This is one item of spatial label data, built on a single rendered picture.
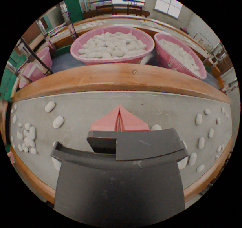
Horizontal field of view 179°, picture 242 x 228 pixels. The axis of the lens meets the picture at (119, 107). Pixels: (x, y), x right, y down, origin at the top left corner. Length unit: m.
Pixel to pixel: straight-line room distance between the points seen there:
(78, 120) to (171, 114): 0.19
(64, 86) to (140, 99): 0.16
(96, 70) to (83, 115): 0.09
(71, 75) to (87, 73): 0.04
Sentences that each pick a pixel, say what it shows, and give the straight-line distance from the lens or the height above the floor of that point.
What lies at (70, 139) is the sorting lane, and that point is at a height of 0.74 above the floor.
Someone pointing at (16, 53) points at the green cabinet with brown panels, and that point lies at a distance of 0.87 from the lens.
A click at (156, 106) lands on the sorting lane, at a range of 0.16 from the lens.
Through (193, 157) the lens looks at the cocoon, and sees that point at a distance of 0.23.
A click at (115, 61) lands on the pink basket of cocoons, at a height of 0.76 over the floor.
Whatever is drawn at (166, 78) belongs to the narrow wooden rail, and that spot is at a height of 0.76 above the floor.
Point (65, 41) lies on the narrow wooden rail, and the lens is 0.50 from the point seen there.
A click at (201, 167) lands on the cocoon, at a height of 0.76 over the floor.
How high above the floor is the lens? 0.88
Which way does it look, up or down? 76 degrees down
